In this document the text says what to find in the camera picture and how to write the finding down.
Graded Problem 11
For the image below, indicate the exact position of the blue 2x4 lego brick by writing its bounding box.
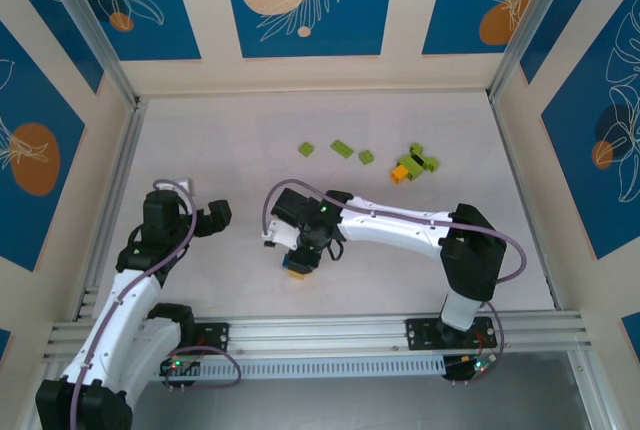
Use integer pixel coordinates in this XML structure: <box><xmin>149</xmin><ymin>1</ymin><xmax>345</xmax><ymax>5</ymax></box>
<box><xmin>280</xmin><ymin>254</ymin><xmax>315</xmax><ymax>277</ymax></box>

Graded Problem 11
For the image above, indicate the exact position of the green long brick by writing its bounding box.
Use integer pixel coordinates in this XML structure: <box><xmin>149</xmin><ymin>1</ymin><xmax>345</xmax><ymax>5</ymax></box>
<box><xmin>410</xmin><ymin>150</ymin><xmax>436</xmax><ymax>172</ymax></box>

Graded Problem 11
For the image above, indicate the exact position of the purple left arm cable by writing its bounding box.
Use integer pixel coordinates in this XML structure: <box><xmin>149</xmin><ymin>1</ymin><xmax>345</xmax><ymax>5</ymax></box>
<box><xmin>71</xmin><ymin>178</ymin><xmax>243</xmax><ymax>430</ymax></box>

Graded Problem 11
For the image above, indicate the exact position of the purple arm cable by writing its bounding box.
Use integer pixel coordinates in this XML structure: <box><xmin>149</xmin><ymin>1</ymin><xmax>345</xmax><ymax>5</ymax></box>
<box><xmin>71</xmin><ymin>178</ymin><xmax>243</xmax><ymax>430</ymax></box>
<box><xmin>262</xmin><ymin>178</ymin><xmax>526</xmax><ymax>381</ymax></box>

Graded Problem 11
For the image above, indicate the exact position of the aluminium side rail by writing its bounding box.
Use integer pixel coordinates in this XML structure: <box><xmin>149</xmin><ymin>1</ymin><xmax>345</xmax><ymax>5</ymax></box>
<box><xmin>488</xmin><ymin>92</ymin><xmax>564</xmax><ymax>312</ymax></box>
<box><xmin>72</xmin><ymin>97</ymin><xmax>149</xmax><ymax>321</ymax></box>

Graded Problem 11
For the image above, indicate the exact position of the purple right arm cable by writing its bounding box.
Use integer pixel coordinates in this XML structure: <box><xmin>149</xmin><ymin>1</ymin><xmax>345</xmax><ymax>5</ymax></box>
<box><xmin>262</xmin><ymin>178</ymin><xmax>526</xmax><ymax>381</ymax></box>

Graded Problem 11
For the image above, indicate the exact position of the aluminium mounting rail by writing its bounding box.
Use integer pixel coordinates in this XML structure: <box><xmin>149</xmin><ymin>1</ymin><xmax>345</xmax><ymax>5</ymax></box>
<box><xmin>42</xmin><ymin>312</ymin><xmax>594</xmax><ymax>364</ymax></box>

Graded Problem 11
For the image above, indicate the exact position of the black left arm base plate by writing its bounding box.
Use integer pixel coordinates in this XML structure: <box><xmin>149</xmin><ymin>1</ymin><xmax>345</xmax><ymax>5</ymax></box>
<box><xmin>164</xmin><ymin>322</ymin><xmax>231</xmax><ymax>356</ymax></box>

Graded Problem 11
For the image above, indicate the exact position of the grey slotted cable duct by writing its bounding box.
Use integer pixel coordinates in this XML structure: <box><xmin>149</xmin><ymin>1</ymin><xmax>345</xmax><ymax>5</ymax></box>
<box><xmin>139</xmin><ymin>355</ymin><xmax>446</xmax><ymax>382</ymax></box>

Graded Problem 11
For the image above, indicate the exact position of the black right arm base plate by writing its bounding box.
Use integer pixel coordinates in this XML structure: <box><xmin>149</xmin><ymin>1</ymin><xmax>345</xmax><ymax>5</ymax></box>
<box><xmin>405</xmin><ymin>317</ymin><xmax>498</xmax><ymax>351</ymax></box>

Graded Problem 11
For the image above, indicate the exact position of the aluminium frame post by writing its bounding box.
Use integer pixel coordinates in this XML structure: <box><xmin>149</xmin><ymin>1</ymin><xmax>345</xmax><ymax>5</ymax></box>
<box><xmin>34</xmin><ymin>0</ymin><xmax>146</xmax><ymax>111</ymax></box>
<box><xmin>487</xmin><ymin>0</ymin><xmax>601</xmax><ymax>101</ymax></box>

